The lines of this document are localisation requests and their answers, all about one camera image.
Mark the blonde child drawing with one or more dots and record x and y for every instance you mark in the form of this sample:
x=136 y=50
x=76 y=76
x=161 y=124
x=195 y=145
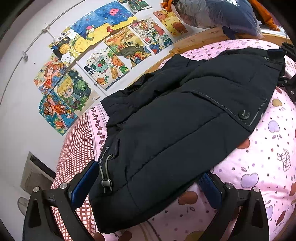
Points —
x=72 y=89

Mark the grey wall panel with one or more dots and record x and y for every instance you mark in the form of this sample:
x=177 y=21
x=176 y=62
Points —
x=34 y=173

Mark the blue sea fish drawing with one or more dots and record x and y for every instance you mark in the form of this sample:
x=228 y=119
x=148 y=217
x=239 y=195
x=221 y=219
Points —
x=89 y=31

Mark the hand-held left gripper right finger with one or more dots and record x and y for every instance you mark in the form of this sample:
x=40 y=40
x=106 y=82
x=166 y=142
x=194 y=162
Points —
x=211 y=191

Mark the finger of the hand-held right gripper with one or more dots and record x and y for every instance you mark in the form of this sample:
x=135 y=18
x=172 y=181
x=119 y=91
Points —
x=288 y=81
x=276 y=53

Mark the pink apple-print quilt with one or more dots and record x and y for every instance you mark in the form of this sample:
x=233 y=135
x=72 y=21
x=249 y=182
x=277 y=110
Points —
x=266 y=150

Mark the red checked bed sheet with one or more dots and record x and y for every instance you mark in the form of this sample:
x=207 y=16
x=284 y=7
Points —
x=74 y=143

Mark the blue sea pink creature drawing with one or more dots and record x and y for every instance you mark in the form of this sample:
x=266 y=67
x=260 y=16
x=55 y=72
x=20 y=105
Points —
x=113 y=15

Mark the yellow landscape drawing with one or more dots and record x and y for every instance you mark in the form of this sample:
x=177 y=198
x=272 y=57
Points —
x=127 y=46

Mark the plastic-bagged bedding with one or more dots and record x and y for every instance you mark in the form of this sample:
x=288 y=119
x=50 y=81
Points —
x=215 y=14

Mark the pineapple drawing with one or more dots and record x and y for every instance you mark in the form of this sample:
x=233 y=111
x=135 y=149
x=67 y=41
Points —
x=63 y=46

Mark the small orange-haired girl drawing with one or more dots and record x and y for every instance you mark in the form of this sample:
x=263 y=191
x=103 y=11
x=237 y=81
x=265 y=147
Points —
x=49 y=76

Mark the drinks and oranges drawing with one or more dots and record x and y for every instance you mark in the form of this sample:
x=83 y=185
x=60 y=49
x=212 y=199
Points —
x=105 y=68

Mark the orange cloth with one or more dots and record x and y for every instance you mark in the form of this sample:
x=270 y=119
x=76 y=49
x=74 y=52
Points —
x=263 y=14

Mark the orange-haired girl on blue drawing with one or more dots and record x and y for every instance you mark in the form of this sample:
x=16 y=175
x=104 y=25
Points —
x=56 y=113

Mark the black padded jacket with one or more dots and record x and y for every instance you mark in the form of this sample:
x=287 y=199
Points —
x=173 y=115

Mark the standing fan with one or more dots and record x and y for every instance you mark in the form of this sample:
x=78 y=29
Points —
x=23 y=206

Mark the wooden headboard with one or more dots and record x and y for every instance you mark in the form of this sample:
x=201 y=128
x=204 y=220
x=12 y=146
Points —
x=196 y=39

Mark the yellow bear drawing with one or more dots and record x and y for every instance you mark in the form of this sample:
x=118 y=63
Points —
x=171 y=23

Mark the colourful city drawing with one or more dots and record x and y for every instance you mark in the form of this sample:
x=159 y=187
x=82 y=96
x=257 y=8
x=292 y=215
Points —
x=150 y=36

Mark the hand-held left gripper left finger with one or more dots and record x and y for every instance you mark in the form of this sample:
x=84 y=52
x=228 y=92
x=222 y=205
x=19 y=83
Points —
x=83 y=185

